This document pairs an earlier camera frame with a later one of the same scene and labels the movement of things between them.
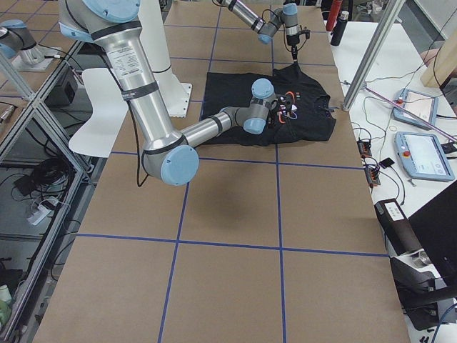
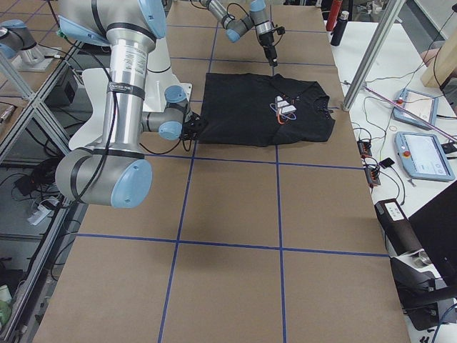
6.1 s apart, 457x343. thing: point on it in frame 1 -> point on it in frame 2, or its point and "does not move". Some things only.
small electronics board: (364, 148) does not move
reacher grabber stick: (409, 112) does not move
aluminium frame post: (383, 29) does not move
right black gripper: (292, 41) -> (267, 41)
